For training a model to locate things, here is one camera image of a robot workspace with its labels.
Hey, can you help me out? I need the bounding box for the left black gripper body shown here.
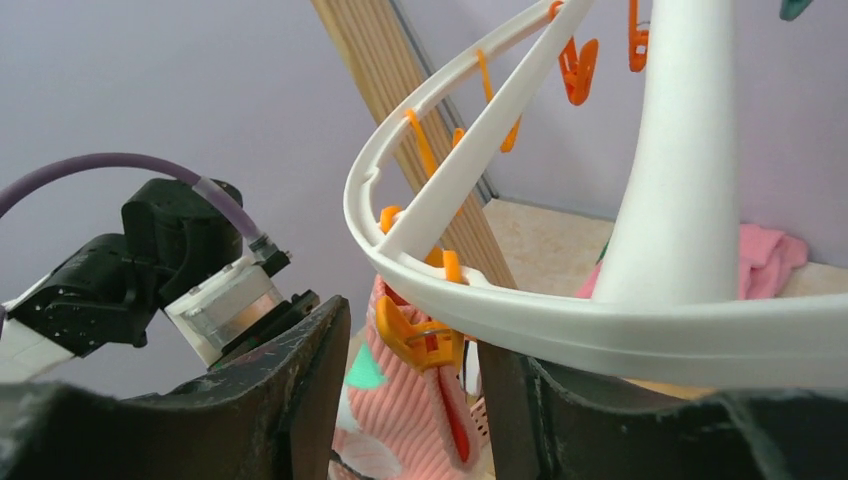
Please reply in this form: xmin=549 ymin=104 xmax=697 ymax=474
xmin=218 ymin=290 xmax=320 ymax=367

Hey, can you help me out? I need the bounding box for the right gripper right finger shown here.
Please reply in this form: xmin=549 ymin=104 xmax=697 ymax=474
xmin=479 ymin=344 xmax=847 ymax=479

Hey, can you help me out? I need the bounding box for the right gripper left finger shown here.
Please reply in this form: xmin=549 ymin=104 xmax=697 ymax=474
xmin=1 ymin=296 xmax=351 ymax=479

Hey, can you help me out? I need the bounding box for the pink patterned sock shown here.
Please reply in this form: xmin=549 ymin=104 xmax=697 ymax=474
xmin=328 ymin=277 xmax=485 ymax=480

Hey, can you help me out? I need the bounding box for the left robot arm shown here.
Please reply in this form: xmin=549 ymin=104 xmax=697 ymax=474
xmin=1 ymin=179 xmax=319 ymax=383

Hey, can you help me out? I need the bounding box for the white round clip hanger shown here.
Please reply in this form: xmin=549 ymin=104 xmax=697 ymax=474
xmin=343 ymin=0 xmax=848 ymax=391

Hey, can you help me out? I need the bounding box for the wooden hanger rack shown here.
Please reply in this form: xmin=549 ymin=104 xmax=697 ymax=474
xmin=311 ymin=0 xmax=717 ymax=402

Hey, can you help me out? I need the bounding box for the pink plastic basket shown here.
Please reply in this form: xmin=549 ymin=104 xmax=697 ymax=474
xmin=466 ymin=395 xmax=490 ymax=446

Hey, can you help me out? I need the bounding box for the orange clip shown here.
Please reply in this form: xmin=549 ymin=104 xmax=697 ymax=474
xmin=374 ymin=275 xmax=465 ymax=373

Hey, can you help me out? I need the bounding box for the pink folded cloth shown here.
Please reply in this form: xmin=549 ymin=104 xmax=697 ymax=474
xmin=575 ymin=222 xmax=808 ymax=305

